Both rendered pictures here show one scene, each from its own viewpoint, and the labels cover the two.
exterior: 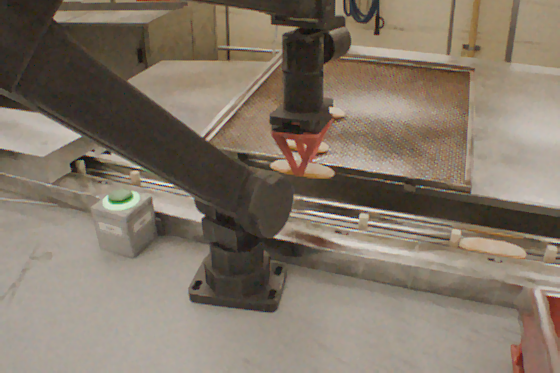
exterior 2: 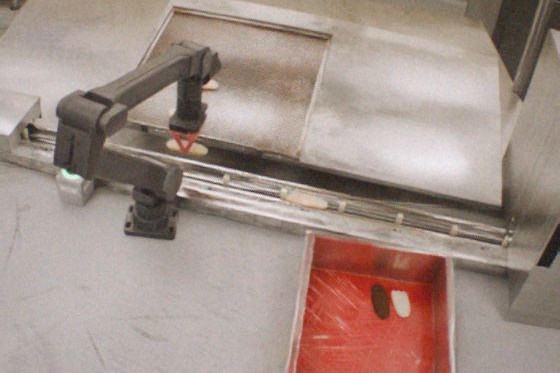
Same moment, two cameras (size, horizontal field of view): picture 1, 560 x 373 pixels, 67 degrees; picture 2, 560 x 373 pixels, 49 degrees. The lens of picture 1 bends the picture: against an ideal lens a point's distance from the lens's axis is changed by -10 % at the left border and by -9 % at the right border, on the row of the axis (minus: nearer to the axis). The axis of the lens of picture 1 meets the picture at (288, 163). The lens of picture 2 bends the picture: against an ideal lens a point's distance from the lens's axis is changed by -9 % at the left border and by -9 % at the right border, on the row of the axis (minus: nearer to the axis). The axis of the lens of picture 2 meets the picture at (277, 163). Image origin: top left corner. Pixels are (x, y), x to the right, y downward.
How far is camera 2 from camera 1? 0.90 m
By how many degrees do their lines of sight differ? 18
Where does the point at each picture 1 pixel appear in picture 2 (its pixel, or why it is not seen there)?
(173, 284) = (112, 224)
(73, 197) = (30, 162)
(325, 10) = (204, 68)
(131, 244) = (82, 199)
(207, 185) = (142, 182)
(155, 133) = (125, 169)
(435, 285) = (267, 224)
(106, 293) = (74, 231)
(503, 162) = (329, 135)
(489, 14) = not seen: outside the picture
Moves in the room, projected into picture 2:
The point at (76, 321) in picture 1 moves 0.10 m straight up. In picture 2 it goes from (64, 249) to (58, 218)
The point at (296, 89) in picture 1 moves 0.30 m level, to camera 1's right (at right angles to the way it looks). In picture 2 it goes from (185, 108) to (319, 108)
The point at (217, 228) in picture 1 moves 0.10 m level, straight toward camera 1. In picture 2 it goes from (142, 195) to (150, 228)
